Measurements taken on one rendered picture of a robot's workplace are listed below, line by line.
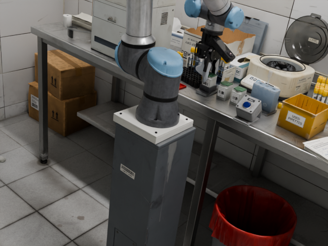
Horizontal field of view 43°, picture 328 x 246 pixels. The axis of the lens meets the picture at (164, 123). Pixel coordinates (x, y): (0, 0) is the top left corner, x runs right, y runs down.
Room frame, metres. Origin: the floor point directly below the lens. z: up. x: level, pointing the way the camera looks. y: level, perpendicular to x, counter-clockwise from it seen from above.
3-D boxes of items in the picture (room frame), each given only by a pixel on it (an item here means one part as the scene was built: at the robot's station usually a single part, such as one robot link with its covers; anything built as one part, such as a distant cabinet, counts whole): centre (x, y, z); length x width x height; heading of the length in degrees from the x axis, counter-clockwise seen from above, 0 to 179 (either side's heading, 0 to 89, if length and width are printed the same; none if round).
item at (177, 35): (2.28, 0.03, 0.94); 0.22 x 0.12 x 0.13; 57
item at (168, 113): (1.28, 0.02, 0.95); 0.15 x 0.15 x 0.10
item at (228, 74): (1.81, -0.17, 0.91); 0.20 x 0.10 x 0.07; 53
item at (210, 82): (1.62, -0.16, 0.92); 0.05 x 0.04 x 0.06; 143
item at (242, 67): (1.90, -0.35, 0.92); 0.24 x 0.12 x 0.10; 143
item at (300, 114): (1.41, -0.51, 0.93); 0.13 x 0.13 x 0.10; 49
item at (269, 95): (1.53, -0.37, 0.92); 0.10 x 0.07 x 0.10; 48
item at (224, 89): (1.58, -0.23, 0.91); 0.05 x 0.04 x 0.07; 143
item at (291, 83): (1.77, -0.46, 0.94); 0.30 x 0.24 x 0.12; 134
